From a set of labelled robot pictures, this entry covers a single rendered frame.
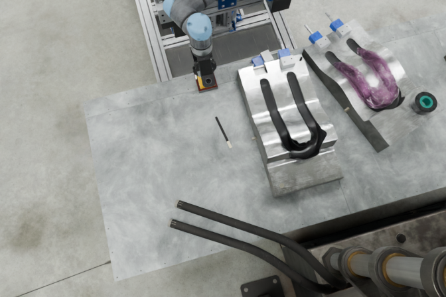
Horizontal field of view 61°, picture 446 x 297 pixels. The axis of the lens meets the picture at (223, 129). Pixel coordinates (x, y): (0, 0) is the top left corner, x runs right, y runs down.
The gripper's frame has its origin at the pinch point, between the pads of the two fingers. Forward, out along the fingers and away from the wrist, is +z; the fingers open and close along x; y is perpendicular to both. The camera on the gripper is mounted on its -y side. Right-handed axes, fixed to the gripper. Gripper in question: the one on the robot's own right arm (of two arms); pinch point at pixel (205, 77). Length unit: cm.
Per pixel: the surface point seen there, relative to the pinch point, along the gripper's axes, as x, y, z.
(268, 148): -13.7, -36.0, -8.5
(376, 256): -24, -75, -43
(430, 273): -22, -77, -68
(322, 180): -30, -51, -1
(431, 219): -66, -75, 6
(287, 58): -31.6, -3.6, -6.8
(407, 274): -24, -78, -55
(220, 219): 9, -54, -2
